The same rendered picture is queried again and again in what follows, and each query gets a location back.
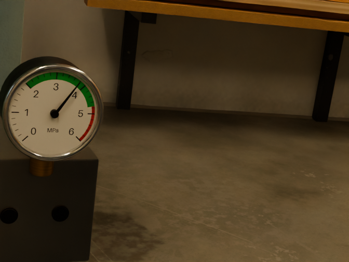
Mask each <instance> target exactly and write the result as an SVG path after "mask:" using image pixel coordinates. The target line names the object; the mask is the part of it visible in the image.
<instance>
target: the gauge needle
mask: <svg viewBox="0 0 349 262"><path fill-rule="evenodd" d="M79 84H80V82H79ZM79 84H78V85H79ZM78 85H77V86H76V87H75V88H74V89H73V91H72V92H71V93H70V94H69V95H68V97H67V98H66V99H65V101H64V102H63V103H62V104H61V105H60V107H59V108H58V109H57V110H56V109H53V110H51V112H50V115H51V117H52V118H54V119H55V118H57V117H58V116H59V111H60V110H61V109H62V107H63V106H64V104H65V103H66V102H67V100H68V99H69V98H70V96H71V95H72V94H73V92H74V91H75V89H76V88H77V87H78Z"/></svg>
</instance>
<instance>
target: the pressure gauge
mask: <svg viewBox="0 0 349 262"><path fill-rule="evenodd" d="M79 82H80V84H79ZM78 84H79V85H78ZM77 85H78V87H77V88H76V89H75V91H74V92H73V94H72V95H71V96H70V98H69V99H68V100H67V102H66V103H65V104H64V106H63V107H62V109H61V110H60V111H59V116H58V117H57V118H55V119H54V118H52V117H51V115H50V112H51V110H53V109H56V110H57V109H58V108H59V107H60V105H61V104H62V103H63V102H64V101H65V99H66V98H67V97H68V95H69V94H70V93H71V92H72V91H73V89H74V88H75V87H76V86H77ZM0 115H1V118H2V120H3V126H4V130H5V132H6V135H7V136H8V138H9V140H10V141H11V143H12V144H13V145H14V146H15V147H16V148H17V149H18V150H19V151H20V152H22V153H23V154H25V155H27V156H29V157H30V173H31V174H32V175H35V176H41V177H44V176H49V175H51V174H52V173H53V166H54V161H61V160H65V159H68V158H71V157H73V156H75V155H77V154H79V153H80V152H82V151H83V150H84V149H86V148H87V147H88V146H89V145H90V144H91V143H92V141H93V140H94V139H95V137H96V135H97V134H98V132H99V130H100V127H101V125H102V121H103V115H104V106H103V99H102V96H101V93H100V91H99V89H98V87H97V85H96V84H95V82H94V81H93V80H92V79H91V78H90V77H89V76H88V75H87V74H86V73H84V72H83V71H81V70H80V69H79V68H78V67H77V66H75V65H74V64H73V63H71V62H69V61H67V60H65V59H62V58H58V57H52V56H43V57H37V58H33V59H30V60H27V61H26V62H24V63H22V64H20V65H19V66H17V67H16V68H15V69H14V70H13V71H12V72H11V73H10V74H9V75H8V76H7V78H6V79H5V81H4V83H3V85H2V88H1V92H0Z"/></svg>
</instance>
